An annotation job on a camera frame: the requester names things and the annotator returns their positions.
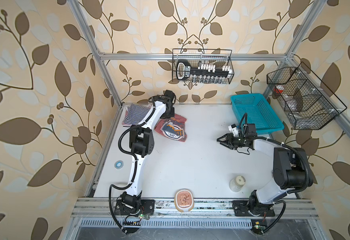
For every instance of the black wire basket right wall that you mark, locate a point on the black wire basket right wall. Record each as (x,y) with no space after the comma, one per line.
(317,103)

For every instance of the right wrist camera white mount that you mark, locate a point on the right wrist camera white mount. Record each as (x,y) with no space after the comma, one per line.
(234,130)

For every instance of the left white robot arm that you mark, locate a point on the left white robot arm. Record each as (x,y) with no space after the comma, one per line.
(138,142)

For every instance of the blue tape roll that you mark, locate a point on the blue tape roll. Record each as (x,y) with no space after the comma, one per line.
(119,164)

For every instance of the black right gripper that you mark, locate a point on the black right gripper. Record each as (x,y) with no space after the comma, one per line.
(229,138)

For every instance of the black socket tool set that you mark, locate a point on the black socket tool set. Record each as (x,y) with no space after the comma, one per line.
(203,72)

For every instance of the teal plastic basket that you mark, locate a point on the teal plastic basket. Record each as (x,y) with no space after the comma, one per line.
(259,112)

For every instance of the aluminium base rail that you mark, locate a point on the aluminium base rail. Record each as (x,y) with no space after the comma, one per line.
(207,213)

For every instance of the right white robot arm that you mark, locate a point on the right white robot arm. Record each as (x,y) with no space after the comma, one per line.
(291,172)

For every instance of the maroon red garment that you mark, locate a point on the maroon red garment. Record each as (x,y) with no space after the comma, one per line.
(172,128)

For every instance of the blue white striped tank top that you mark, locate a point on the blue white striped tank top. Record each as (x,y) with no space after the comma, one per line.
(136,114)

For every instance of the black wire basket wall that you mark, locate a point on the black wire basket wall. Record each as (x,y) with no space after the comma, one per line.
(209,55)
(317,103)

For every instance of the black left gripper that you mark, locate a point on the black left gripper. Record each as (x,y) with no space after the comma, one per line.
(171,114)

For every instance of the black wire basket back wall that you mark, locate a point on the black wire basket back wall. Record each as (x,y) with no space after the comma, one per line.
(209,55)

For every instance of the pink oval container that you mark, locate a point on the pink oval container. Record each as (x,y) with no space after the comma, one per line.
(184,200)

